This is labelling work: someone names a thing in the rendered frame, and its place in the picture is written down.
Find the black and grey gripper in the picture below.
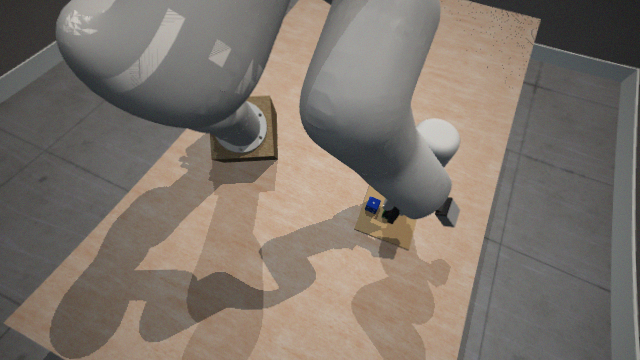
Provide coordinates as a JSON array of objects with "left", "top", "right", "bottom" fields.
[{"left": 383, "top": 198, "right": 404, "bottom": 224}]

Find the tan flat mat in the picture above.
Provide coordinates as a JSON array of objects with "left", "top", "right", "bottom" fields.
[{"left": 354, "top": 186, "right": 417, "bottom": 250}]

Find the blue die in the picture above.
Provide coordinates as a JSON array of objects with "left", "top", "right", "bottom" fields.
[{"left": 365, "top": 196, "right": 381, "bottom": 214}]

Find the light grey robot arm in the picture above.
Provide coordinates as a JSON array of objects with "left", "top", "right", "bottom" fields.
[{"left": 55, "top": 0, "right": 460, "bottom": 227}]

